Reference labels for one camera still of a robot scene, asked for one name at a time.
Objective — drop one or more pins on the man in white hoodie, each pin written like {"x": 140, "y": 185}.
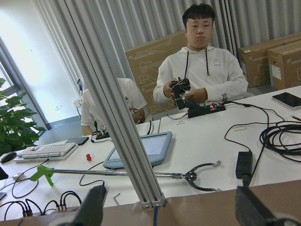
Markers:
{"x": 214, "y": 73}

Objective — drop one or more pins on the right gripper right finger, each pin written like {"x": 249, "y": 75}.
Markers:
{"x": 250, "y": 211}

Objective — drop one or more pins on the black power adapter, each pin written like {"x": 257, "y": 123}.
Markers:
{"x": 244, "y": 167}

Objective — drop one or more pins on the black computer mouse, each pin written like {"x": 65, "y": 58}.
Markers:
{"x": 8, "y": 157}

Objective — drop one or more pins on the white keyboard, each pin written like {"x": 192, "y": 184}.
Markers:
{"x": 44, "y": 152}

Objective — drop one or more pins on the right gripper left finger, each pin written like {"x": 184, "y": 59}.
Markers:
{"x": 91, "y": 210}

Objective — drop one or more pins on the man with glasses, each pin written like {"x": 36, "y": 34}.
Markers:
{"x": 90, "y": 114}

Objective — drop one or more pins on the smartphone on desk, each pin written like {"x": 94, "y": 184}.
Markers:
{"x": 288, "y": 99}

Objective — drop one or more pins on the aluminium frame post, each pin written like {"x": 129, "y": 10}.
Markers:
{"x": 74, "y": 25}

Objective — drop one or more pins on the left teach pendant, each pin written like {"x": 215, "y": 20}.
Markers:
{"x": 155, "y": 145}

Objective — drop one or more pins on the green potted plant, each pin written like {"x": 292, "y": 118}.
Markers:
{"x": 15, "y": 132}

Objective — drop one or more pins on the reacher grabber tool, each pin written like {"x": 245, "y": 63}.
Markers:
{"x": 190, "y": 176}

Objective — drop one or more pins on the cardboard box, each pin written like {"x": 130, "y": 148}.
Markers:
{"x": 285, "y": 65}
{"x": 144, "y": 61}
{"x": 254, "y": 59}

